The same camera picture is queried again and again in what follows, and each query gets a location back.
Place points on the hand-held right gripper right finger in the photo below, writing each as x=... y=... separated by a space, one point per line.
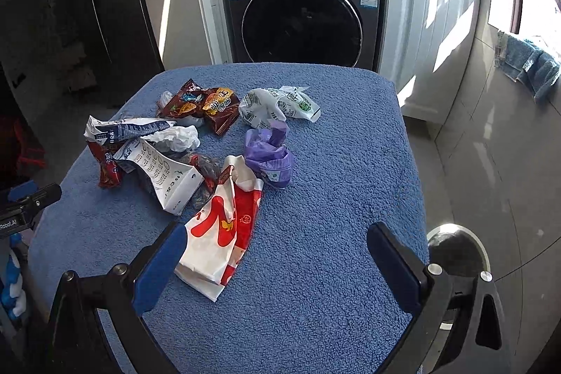
x=392 y=269

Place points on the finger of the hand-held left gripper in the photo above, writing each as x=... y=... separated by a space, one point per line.
x=39 y=196

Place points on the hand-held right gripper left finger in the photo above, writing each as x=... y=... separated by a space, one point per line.
x=160 y=269

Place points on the white round trash bin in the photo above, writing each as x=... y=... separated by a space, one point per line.
x=456 y=247

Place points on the red snack wrapper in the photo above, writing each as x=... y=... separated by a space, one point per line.
x=107 y=172

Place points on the red white plastic bag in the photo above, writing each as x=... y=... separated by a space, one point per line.
x=219 y=225

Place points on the white printed paper bag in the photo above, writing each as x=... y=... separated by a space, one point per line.
x=171 y=177

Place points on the blue white packet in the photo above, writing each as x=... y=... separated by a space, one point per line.
x=127 y=128

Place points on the white tissue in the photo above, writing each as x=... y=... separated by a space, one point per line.
x=179 y=137

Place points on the purple plastic bag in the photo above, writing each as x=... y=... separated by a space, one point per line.
x=269 y=159

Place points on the brown snack packet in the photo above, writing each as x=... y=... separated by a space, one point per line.
x=206 y=104

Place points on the white green plastic bag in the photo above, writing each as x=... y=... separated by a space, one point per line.
x=280 y=102

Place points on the blue terry towel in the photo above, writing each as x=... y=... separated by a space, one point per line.
x=315 y=181

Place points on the dark glass door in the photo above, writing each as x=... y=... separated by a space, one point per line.
x=109 y=6

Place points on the blue hanging towel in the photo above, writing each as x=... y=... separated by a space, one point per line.
x=532 y=65

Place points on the dark grey washing machine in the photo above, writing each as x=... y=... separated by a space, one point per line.
x=302 y=19

